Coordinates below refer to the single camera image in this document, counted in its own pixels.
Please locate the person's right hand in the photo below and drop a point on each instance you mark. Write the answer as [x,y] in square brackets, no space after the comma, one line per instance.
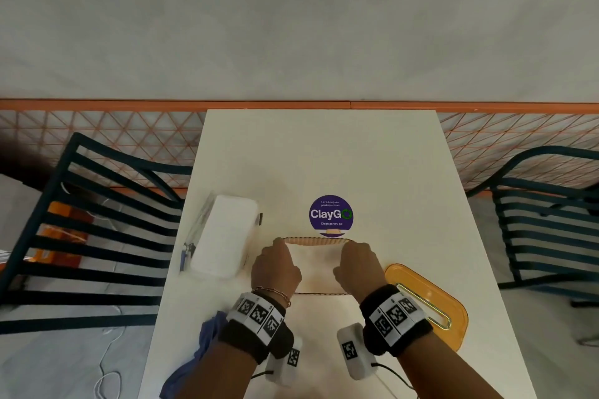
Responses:
[360,272]

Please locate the blue cloth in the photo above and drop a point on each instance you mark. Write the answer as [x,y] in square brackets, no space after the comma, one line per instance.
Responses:
[208,335]

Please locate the clear cat print tissue wrapper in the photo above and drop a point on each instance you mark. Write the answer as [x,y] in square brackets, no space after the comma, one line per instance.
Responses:
[187,253]

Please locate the purple round sticker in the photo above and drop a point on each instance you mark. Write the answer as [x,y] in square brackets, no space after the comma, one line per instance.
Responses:
[331,214]

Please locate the black right wristband with markers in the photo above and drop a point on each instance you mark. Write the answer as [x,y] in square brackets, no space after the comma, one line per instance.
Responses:
[395,319]

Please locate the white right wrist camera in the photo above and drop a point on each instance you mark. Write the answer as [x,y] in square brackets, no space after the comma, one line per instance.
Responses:
[355,352]

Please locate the person's left hand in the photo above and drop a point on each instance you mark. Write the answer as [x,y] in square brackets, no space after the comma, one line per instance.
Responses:
[276,272]

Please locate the orange ribbed plastic box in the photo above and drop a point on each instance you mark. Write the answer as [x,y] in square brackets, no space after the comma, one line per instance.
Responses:
[323,240]

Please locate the dark green slatted chair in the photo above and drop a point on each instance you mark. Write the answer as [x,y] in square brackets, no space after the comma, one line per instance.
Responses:
[538,207]
[37,211]

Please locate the orange plastic lid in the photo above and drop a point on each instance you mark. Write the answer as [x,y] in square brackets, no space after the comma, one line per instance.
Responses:
[421,291]

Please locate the person's right forearm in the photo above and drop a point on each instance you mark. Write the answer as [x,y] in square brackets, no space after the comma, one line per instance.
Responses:
[444,375]

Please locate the orange mesh fence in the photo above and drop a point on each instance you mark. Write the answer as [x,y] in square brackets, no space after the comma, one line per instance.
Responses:
[140,106]

